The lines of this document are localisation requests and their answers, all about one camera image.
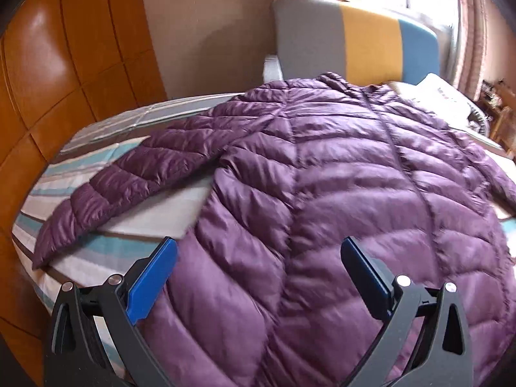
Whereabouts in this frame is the purple quilted down jacket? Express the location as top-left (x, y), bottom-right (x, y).
top-left (33, 73), bottom-right (515, 386)

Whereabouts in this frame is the striped bed quilt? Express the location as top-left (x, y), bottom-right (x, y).
top-left (10, 92), bottom-right (247, 379)

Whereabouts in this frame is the white printed pillow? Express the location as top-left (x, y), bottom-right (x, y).
top-left (387, 74), bottom-right (490, 137)

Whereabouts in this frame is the wooden bedside table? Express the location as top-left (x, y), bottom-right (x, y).
top-left (477, 80), bottom-right (516, 160)

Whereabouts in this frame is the brown wooden wardrobe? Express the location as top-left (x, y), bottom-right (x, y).
top-left (1, 0), bottom-right (166, 382)

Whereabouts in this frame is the grey yellow blue headboard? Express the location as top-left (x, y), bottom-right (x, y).
top-left (263, 0), bottom-right (440, 86)

